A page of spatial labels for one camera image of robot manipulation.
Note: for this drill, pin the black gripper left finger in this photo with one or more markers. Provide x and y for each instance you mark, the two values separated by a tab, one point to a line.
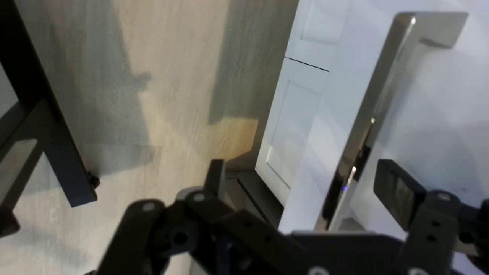
218	238

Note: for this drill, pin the white lower cabinet doors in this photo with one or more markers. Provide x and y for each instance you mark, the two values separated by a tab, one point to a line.
311	43

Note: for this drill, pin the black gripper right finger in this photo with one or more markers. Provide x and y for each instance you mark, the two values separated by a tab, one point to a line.
437	223

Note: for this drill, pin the silver drawer handle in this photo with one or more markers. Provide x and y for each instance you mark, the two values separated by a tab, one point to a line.
408	29

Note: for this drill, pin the black metal stand frame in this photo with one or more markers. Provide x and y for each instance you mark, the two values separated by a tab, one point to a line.
33	125

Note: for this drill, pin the white kitchen drawer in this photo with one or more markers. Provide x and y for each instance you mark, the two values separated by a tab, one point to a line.
435	125

